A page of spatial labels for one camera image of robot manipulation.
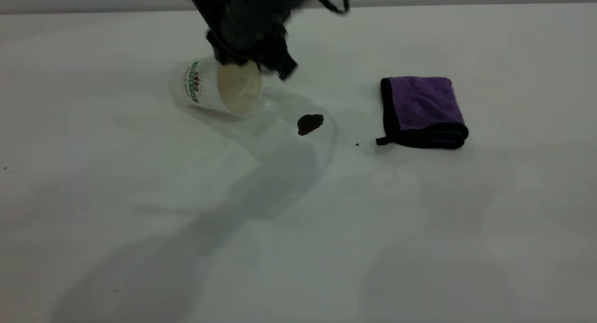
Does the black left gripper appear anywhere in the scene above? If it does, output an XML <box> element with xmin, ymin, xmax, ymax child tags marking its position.
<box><xmin>181</xmin><ymin>0</ymin><xmax>322</xmax><ymax>82</ymax></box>

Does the white paper coffee cup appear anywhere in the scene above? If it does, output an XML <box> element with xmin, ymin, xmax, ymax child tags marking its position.
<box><xmin>169</xmin><ymin>57</ymin><xmax>264</xmax><ymax>118</ymax></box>

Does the dark coffee spill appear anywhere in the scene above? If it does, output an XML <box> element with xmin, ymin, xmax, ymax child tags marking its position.
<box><xmin>297</xmin><ymin>114</ymin><xmax>325</xmax><ymax>137</ymax></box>

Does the purple cloth with black trim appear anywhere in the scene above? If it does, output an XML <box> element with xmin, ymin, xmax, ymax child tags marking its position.
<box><xmin>376</xmin><ymin>76</ymin><xmax>469</xmax><ymax>150</ymax></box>

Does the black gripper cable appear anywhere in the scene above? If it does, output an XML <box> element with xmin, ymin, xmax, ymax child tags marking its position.
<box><xmin>315</xmin><ymin>0</ymin><xmax>351</xmax><ymax>14</ymax></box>

